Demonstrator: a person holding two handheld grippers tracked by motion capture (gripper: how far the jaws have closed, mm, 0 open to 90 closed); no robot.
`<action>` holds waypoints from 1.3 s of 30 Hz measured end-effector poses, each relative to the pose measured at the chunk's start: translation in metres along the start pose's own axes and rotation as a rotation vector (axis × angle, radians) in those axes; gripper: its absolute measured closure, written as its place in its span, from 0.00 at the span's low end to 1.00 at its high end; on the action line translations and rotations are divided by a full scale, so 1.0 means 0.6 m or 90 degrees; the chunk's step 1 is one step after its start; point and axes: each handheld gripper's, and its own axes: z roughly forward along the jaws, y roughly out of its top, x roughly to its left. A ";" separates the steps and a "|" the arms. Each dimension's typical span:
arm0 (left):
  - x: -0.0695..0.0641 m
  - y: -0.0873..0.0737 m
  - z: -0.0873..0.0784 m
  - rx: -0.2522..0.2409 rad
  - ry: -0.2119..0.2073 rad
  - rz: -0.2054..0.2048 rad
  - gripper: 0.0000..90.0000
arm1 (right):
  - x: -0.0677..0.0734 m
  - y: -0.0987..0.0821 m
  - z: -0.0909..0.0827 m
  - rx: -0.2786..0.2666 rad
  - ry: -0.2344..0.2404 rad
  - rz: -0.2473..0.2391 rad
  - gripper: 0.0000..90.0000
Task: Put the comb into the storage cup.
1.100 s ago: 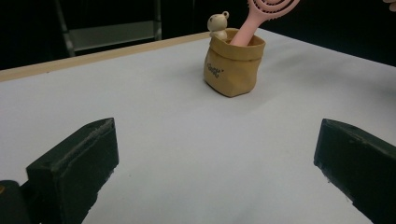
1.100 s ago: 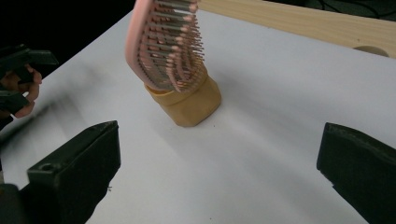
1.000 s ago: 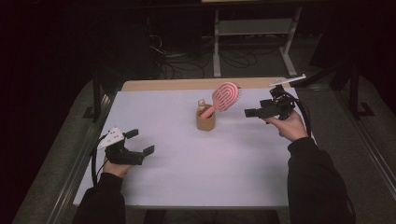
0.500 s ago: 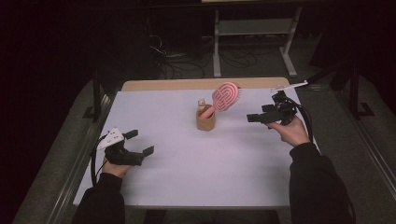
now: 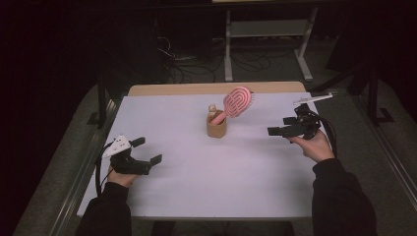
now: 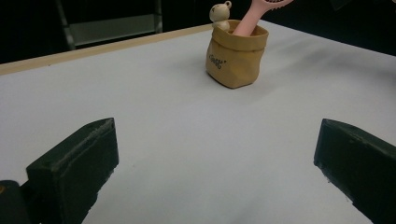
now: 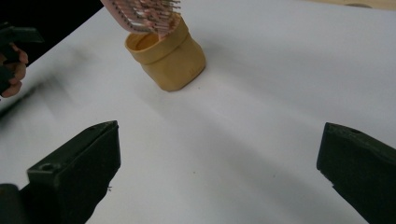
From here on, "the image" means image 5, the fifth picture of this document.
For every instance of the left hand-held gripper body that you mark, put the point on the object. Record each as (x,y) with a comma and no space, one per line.
(129,165)

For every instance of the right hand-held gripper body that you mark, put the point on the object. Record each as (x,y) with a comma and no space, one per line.
(306,126)

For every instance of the pink hairbrush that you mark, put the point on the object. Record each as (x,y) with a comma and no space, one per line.
(236,101)

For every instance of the small wooden holder cup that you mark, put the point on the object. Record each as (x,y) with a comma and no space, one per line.
(216,129)

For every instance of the person's left hand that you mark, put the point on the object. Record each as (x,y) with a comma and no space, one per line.
(121,179)

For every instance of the person's right hand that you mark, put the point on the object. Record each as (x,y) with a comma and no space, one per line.
(316,147)

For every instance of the black floor stand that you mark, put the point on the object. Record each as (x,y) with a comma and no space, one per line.
(373,98)
(101,105)

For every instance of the small beige object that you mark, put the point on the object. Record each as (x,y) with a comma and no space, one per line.
(212,108)

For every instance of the grey metal shelf stand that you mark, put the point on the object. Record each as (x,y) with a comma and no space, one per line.
(267,29)

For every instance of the metal floor rail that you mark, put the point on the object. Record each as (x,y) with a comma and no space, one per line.
(390,154)
(83,177)

